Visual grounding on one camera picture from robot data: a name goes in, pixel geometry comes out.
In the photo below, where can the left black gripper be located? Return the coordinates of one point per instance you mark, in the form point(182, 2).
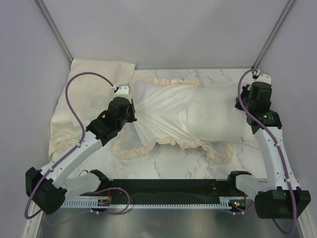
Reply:
point(131, 117)

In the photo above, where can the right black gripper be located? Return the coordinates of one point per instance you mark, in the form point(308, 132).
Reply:
point(247, 90)

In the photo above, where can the white ruffled pillowcase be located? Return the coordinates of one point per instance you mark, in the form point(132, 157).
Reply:
point(161, 110)

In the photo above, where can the white pillow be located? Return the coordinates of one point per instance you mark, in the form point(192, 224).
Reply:
point(212, 117)

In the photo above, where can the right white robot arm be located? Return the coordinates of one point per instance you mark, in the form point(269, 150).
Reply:
point(275, 153)

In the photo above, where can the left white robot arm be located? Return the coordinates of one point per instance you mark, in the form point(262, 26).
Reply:
point(81, 153)

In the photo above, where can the shiny metal sheet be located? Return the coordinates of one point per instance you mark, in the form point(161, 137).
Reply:
point(157, 223)

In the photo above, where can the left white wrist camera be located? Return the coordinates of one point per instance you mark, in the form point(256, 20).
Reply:
point(122, 89)

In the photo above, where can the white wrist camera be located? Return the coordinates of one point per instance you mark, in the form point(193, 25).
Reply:
point(122, 89)
point(259, 76)

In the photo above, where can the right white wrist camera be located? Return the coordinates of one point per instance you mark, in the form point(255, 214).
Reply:
point(259, 76)

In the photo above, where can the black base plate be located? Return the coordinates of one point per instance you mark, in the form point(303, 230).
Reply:
point(175, 190)

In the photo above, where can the right aluminium corner post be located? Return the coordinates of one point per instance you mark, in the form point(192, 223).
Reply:
point(274, 32)

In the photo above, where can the aluminium corner post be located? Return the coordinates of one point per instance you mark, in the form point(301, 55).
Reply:
point(40, 4)
point(274, 32)

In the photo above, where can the white slotted cable duct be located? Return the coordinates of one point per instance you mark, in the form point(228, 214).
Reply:
point(103, 203)

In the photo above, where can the aluminium frame rail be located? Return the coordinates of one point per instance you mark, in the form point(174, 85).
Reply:
point(119, 194)

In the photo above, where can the left aluminium corner post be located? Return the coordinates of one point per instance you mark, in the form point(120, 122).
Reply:
point(40, 4)

